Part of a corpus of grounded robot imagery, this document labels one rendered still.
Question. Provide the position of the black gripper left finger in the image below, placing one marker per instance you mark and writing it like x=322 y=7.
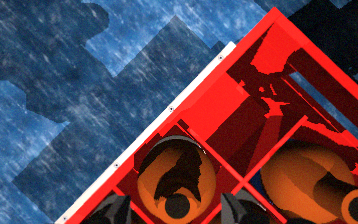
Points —
x=119 y=212

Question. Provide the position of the red crate with dividers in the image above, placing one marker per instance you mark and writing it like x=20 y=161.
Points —
x=244 y=110

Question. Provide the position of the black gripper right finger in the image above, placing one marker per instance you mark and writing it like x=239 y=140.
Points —
x=233 y=211

